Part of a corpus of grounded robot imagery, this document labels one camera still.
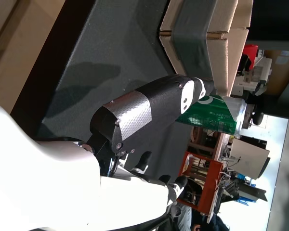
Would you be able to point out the brown cardboard box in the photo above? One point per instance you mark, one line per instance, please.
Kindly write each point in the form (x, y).
(233, 60)

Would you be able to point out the red box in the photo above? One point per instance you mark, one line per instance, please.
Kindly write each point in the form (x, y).
(250, 51)

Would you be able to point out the wooden chair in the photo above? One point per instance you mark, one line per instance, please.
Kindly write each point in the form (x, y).
(204, 142)

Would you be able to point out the dark grey tape strip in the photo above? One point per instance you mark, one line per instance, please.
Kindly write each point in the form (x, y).
(192, 48)

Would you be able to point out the orange red crate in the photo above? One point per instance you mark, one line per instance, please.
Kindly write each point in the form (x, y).
(209, 183)

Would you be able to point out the white sheet on stand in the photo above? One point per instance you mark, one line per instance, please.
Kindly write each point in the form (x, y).
(248, 156)

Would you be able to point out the person in blue shirt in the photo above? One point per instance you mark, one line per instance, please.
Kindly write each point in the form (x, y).
(207, 223)

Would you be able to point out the white printer device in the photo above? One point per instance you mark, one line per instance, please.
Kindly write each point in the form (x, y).
(262, 69)

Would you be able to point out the large brown carton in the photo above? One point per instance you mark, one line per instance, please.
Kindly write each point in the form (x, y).
(281, 72)

